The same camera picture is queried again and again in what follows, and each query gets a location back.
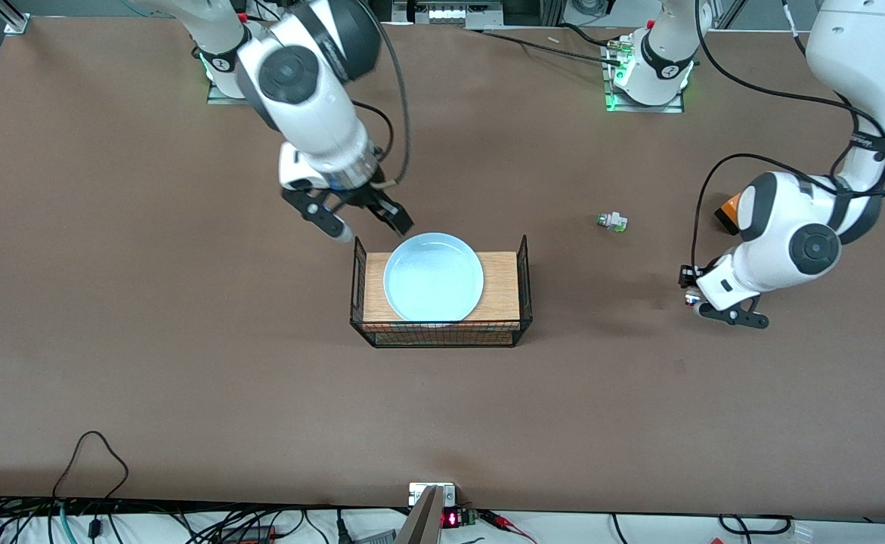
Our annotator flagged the orange button enclosure box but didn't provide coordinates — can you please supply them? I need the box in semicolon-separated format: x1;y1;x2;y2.
715;193;745;236

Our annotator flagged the red clip lead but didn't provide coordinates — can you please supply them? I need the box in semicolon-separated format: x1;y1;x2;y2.
480;511;537;543

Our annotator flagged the grey camera support bar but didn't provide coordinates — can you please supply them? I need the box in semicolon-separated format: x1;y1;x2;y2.
395;486;444;544

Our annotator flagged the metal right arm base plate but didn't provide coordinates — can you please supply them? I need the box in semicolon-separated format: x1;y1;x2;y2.
206;72;250;106

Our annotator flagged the black power adapter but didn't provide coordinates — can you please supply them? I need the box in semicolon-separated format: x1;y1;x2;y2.
219;525;277;542

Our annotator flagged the metal rack device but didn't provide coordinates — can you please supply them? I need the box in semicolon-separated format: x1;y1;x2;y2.
391;0;505;29

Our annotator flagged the silver camera mount bracket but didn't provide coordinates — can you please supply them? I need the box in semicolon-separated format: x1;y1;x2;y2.
409;482;456;508

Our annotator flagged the wooden board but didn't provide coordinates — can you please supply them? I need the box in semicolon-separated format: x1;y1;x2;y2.
363;252;522;323

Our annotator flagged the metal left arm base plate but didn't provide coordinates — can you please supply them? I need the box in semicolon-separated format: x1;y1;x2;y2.
603;36;686;114

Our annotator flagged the black coiled cable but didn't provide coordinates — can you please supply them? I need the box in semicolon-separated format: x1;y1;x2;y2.
718;514;794;536

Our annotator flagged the black looped cable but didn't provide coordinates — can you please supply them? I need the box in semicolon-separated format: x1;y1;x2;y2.
52;431;130;503

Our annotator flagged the black wire basket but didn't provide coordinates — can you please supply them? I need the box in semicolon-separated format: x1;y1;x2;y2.
349;234;534;349

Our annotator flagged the black cable on table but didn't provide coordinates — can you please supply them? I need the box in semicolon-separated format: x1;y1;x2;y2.
466;29;624;63

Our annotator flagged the aluminium frame profile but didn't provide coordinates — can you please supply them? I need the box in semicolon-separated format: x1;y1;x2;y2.
4;0;32;36

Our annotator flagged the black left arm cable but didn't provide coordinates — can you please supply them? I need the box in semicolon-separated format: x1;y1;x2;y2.
690;0;885;284

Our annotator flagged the light blue round plate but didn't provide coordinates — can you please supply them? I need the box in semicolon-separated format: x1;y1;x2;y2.
383;232;485;323

